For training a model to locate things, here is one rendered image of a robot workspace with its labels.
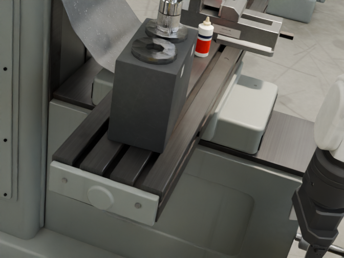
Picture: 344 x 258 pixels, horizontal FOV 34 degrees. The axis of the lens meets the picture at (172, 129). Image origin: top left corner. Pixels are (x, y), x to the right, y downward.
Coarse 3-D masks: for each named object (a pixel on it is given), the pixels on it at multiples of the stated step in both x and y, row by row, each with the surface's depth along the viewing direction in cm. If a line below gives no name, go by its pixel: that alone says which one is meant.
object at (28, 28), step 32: (0, 0) 145; (32, 0) 144; (0, 32) 150; (32, 32) 149; (64, 32) 161; (0, 64) 156; (32, 64) 155; (64, 64) 168; (0, 96) 161; (32, 96) 160; (0, 128) 167; (32, 128) 166; (0, 160) 174; (32, 160) 173; (0, 192) 180; (32, 192) 180; (0, 224) 188; (32, 224) 187
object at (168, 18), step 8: (160, 8) 114; (168, 8) 112; (176, 8) 113; (160, 16) 114; (168, 16) 113; (176, 16) 114; (160, 24) 115; (168, 24) 114; (176, 24) 115; (168, 32) 115
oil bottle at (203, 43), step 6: (204, 24) 149; (204, 30) 149; (210, 30) 149; (198, 36) 151; (204, 36) 150; (210, 36) 150; (198, 42) 151; (204, 42) 151; (198, 48) 152; (204, 48) 152; (198, 54) 153; (204, 54) 153
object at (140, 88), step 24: (144, 24) 120; (144, 48) 108; (168, 48) 110; (192, 48) 118; (120, 72) 107; (144, 72) 106; (168, 72) 105; (120, 96) 110; (144, 96) 108; (168, 96) 107; (120, 120) 113; (144, 120) 111; (168, 120) 110; (144, 144) 114
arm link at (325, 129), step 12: (336, 84) 80; (336, 96) 79; (324, 108) 83; (336, 108) 79; (324, 120) 82; (336, 120) 79; (324, 132) 82; (336, 132) 80; (324, 144) 82; (336, 144) 81
